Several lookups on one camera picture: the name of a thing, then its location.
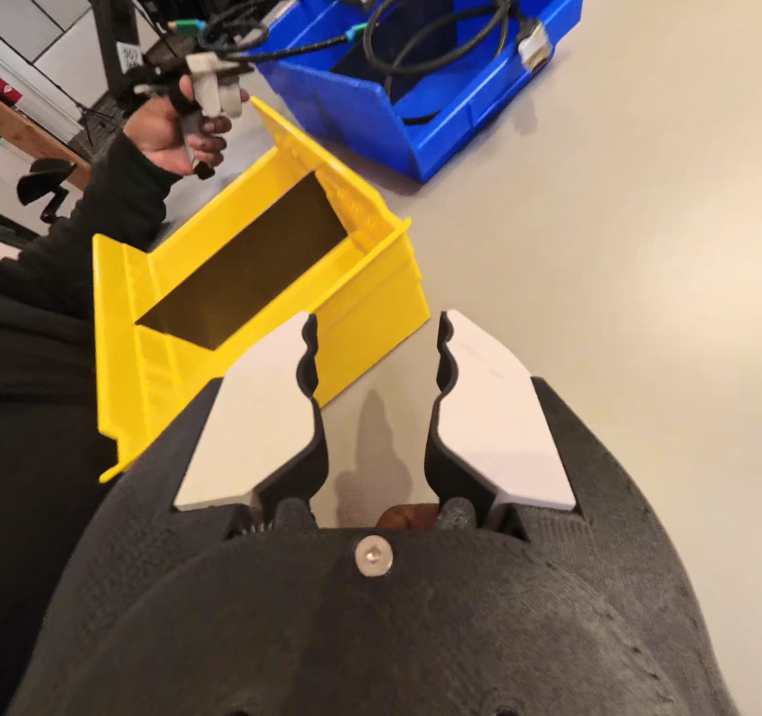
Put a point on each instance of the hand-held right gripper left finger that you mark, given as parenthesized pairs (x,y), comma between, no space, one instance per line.
(256,430)

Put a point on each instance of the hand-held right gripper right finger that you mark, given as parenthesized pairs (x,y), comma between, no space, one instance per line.
(500,430)

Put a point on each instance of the blue plastic storage bin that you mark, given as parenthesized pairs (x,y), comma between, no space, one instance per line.
(357,109)

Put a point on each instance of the yellow plastic storage bin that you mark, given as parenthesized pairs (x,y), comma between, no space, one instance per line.
(381,287)

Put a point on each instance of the person's left forearm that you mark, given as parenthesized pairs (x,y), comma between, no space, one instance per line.
(89,222)

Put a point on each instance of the person's left hand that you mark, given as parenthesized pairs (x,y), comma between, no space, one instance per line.
(155,132)

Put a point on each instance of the person's right hand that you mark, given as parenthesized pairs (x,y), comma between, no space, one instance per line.
(411,516)

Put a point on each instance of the black bin divider plate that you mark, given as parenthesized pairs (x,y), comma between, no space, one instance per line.
(250,263)

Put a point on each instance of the wooden table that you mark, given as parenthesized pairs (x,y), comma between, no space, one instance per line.
(35,138)

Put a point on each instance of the white cabinet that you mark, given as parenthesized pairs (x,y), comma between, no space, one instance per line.
(35,25)

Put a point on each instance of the person's black clothed torso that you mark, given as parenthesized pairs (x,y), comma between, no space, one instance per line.
(41,430)

